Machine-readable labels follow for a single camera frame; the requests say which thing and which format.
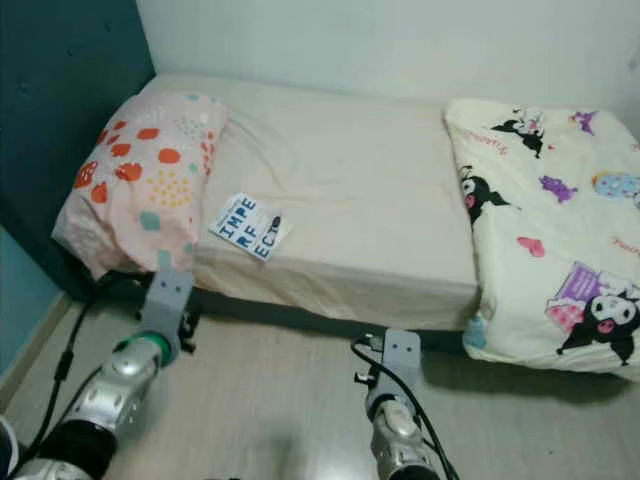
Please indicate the white book with blue letters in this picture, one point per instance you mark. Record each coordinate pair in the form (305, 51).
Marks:
(250, 226)

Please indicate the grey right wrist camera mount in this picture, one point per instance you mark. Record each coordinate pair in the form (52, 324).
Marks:
(398, 362)

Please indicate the pink pillow with orange spots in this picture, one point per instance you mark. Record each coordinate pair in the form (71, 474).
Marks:
(150, 180)

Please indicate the teal upholstered headboard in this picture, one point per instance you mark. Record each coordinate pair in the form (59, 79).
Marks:
(60, 120)

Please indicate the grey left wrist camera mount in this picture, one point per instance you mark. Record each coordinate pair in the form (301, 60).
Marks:
(168, 298)

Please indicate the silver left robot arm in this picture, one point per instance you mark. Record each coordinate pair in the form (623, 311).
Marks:
(110, 400)

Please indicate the dark blue object with white trim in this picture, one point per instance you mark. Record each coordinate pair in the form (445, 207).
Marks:
(7, 455)

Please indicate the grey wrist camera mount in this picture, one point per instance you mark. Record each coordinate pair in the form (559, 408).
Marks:
(168, 298)
(398, 362)

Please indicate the cream cartoon print blanket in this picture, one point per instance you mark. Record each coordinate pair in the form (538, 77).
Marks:
(550, 230)

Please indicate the bed with cream sheet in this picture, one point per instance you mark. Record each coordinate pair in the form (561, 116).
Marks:
(350, 190)

